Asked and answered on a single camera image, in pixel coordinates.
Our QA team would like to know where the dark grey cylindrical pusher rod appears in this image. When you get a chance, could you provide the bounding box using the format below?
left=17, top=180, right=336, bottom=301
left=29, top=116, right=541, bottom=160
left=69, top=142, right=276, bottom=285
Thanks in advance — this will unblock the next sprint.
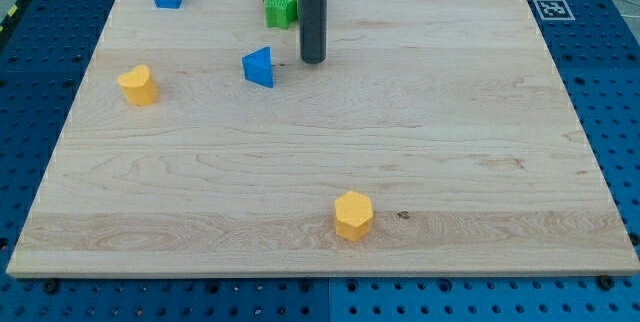
left=298, top=0, right=327, bottom=64

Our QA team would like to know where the green star block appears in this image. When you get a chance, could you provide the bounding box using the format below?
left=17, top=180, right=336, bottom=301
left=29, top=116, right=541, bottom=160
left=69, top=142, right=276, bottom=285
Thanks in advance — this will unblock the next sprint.
left=263, top=0, right=297, bottom=29

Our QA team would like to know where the blue triangle block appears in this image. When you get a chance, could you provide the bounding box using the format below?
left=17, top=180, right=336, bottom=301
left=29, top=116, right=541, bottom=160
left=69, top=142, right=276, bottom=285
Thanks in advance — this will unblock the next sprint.
left=241, top=47, right=274, bottom=88

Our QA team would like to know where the light wooden board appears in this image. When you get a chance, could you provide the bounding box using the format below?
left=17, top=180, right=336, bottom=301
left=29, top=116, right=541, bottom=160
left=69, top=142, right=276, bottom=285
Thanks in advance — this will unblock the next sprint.
left=7, top=0, right=639, bottom=279

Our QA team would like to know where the yellow heart block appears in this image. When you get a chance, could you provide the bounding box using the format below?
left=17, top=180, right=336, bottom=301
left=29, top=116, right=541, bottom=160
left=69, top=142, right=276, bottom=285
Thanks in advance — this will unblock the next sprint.
left=117, top=64, right=159, bottom=106

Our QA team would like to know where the yellow hexagon block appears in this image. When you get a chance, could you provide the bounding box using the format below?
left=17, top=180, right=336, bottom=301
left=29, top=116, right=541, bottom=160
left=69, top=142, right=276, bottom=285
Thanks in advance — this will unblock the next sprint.
left=334, top=191, right=374, bottom=242

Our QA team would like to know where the white fiducial marker tag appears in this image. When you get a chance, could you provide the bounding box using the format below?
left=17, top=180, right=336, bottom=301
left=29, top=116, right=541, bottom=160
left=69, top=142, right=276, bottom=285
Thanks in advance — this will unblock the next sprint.
left=532, top=0, right=575, bottom=21

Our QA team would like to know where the black board stop bolt left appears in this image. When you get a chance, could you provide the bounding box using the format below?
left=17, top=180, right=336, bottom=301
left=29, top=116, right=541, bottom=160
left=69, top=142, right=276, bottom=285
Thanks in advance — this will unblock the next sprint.
left=43, top=279, right=59, bottom=295

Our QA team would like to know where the black board stop bolt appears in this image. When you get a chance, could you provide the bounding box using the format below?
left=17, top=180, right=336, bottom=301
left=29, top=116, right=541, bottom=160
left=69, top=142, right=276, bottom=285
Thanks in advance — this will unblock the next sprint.
left=597, top=275, right=615, bottom=291
left=43, top=279, right=59, bottom=295

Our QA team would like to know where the black board stop bolt right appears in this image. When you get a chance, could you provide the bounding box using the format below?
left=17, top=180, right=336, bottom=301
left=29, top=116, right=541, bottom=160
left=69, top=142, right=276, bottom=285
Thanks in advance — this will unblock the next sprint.
left=597, top=275, right=615, bottom=291

